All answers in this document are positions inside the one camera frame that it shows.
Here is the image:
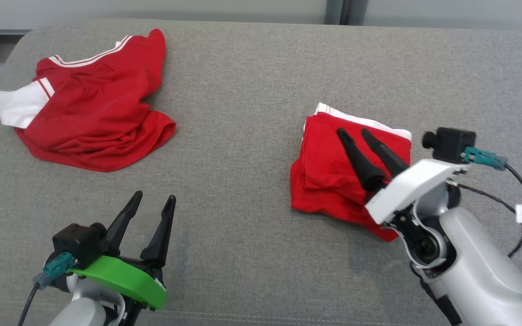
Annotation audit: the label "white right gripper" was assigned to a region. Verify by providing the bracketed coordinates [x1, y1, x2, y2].
[336, 128, 470, 225]

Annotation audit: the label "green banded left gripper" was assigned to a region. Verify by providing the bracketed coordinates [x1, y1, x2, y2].
[68, 191, 177, 312]

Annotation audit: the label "red shorts with white trim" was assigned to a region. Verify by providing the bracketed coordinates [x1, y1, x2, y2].
[290, 102, 412, 242]

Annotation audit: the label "red jersey with white stripes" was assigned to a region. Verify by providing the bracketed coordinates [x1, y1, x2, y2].
[0, 29, 177, 173]

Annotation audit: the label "teal cable connector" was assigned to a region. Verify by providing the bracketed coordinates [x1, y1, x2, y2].
[33, 252, 75, 290]
[464, 146, 508, 171]

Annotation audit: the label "grey partition post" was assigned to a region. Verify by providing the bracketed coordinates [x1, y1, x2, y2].
[327, 0, 368, 26]

